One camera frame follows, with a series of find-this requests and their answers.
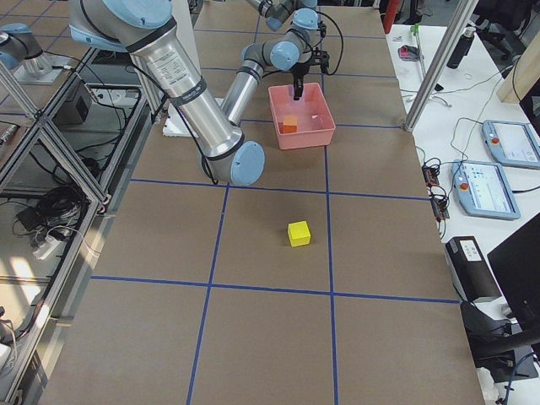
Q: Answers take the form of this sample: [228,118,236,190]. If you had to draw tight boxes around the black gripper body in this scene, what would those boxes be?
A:
[290,48,329,87]

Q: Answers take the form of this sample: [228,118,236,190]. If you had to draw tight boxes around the orange foam cube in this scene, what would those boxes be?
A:
[278,115,298,134]

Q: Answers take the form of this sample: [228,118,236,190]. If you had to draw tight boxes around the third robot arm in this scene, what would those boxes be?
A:
[1,23,52,78]

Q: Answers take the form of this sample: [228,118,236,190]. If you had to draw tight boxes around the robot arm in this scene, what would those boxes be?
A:
[221,1,330,125]
[69,1,265,186]

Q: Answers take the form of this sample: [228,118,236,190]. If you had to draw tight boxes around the pink plastic bin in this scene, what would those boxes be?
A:
[268,83,336,150]

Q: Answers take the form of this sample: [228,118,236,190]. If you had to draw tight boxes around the pink object on desk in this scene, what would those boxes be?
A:
[397,45,421,62]

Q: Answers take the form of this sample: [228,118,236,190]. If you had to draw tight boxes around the black water bottle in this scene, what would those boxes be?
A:
[446,26,476,69]

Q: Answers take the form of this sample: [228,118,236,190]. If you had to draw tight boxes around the yellow foam cube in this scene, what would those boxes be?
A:
[287,220,311,247]

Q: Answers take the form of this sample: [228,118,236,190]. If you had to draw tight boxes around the small circuit board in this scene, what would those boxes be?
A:
[422,164,450,223]

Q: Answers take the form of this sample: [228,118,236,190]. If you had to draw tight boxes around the near teach pendant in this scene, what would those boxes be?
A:
[451,160,521,220]

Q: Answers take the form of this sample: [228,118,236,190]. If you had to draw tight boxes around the teach pendant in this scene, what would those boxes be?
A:
[482,120,539,170]
[451,160,521,220]

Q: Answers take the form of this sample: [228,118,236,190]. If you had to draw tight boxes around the far teach pendant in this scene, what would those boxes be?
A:
[482,120,539,170]

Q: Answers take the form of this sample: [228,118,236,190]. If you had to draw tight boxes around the black box white label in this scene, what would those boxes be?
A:
[445,236,502,304]

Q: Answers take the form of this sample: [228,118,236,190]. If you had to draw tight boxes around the black monitor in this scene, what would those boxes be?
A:
[488,214,539,328]

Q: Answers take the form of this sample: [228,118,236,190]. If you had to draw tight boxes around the white power strip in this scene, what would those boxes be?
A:
[33,235,66,261]

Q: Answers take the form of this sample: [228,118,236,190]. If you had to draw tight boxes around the aluminium frame post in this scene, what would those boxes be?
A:
[403,0,478,132]

